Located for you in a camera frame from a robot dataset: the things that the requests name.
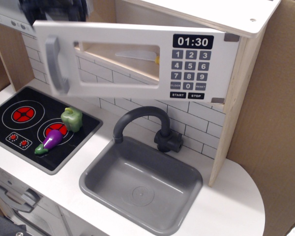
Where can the purple toy eggplant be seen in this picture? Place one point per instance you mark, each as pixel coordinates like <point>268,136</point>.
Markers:
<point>53,138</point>

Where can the grey microwave door handle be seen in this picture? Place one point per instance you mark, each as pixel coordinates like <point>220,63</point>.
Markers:
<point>60,83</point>

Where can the dark grey toy faucet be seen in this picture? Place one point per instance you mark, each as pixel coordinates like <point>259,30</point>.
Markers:
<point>165,139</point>

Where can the green toy bell pepper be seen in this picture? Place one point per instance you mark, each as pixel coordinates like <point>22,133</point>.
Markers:
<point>72,119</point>

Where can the brown cardboard panel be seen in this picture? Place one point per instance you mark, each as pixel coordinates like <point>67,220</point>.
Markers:
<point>264,139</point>

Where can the toy knife yellow handle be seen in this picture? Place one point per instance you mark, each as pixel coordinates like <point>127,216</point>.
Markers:
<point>139,54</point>

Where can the white toy microwave door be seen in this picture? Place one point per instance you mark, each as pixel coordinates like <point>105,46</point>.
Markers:
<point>196,64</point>

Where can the wooden microwave cabinet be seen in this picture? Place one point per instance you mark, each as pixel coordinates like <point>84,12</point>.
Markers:
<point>207,128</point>

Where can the white toy oven door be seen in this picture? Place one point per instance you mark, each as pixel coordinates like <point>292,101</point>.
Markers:
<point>44,220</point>

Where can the grey oven door handle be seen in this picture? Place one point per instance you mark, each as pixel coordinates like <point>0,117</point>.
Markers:
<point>25,202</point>

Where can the grey range hood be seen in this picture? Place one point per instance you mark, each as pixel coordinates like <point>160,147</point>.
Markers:
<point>11,15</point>

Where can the grey toy sink basin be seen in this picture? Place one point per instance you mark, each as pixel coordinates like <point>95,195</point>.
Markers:
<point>146,186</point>

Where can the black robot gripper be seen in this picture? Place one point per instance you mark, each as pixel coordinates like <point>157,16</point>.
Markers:
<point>55,10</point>

